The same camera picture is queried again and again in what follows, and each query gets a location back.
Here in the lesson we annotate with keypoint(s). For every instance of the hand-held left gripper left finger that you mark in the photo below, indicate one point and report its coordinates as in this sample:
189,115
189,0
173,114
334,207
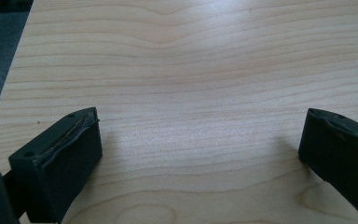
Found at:
59,165

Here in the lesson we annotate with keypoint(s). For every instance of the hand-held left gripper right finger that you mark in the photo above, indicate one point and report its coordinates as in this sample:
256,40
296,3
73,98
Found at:
341,149

